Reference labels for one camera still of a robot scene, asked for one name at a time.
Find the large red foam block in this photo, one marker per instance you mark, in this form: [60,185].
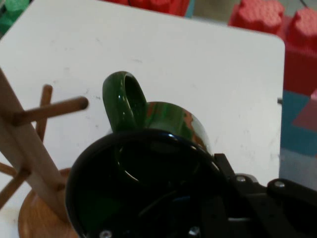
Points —
[302,44]

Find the teal foam block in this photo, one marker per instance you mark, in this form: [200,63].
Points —
[289,138]

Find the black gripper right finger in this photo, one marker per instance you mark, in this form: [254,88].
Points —
[280,213]

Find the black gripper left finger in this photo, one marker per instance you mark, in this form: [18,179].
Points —
[213,215]

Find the green foam block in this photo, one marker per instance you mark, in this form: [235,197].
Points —
[12,15]

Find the pink foam piece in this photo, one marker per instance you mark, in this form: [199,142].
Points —
[308,116]

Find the wooden mug tree stand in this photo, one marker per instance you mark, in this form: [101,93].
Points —
[27,148]

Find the green enamel mug with print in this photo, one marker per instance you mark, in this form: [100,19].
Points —
[138,188]

